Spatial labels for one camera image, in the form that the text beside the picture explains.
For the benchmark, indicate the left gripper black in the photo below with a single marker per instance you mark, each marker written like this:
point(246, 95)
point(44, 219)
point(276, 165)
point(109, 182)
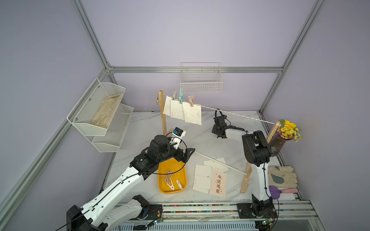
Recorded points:
point(179, 158)

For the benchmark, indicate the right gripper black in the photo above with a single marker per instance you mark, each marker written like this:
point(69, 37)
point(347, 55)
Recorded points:
point(213, 130)

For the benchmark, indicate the pink clothespin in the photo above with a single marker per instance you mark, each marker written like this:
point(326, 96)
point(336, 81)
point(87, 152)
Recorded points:
point(169, 173)
point(191, 100)
point(166, 178)

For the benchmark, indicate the white clothespin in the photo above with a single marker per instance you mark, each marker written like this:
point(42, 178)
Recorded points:
point(179, 184)
point(172, 186)

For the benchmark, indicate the pink chinese text postcard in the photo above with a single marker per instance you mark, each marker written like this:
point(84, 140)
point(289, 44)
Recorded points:
point(218, 184)

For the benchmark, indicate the green clothespin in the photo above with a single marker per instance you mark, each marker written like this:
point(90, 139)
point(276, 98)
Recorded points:
point(181, 97)

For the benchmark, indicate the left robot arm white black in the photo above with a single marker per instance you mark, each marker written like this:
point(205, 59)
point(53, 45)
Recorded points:
point(101, 213)

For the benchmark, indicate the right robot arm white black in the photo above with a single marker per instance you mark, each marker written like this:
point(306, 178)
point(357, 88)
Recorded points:
point(257, 152)

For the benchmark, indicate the yellow plastic tray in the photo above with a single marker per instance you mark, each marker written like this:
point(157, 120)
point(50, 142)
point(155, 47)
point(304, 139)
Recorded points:
point(172, 177)

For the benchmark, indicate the vase with yellow flowers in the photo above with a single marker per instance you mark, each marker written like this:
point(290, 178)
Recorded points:
point(283, 131)

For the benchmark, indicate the folded towels stack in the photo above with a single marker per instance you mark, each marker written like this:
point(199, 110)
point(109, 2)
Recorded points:
point(282, 179)

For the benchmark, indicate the beige cloth in shelf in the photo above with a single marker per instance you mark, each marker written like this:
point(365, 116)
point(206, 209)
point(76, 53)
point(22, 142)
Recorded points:
point(106, 111)

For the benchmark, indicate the white mesh two-tier shelf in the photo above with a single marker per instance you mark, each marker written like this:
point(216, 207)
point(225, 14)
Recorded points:
point(104, 140)

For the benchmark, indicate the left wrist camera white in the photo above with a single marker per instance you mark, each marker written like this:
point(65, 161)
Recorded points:
point(177, 135)

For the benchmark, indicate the white wire wall basket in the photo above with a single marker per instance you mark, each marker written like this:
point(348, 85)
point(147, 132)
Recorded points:
point(201, 77)

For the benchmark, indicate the wooden drying rack frame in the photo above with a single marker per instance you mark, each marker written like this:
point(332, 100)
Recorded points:
point(206, 139)

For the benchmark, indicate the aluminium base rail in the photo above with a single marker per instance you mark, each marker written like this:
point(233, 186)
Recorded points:
point(228, 216)

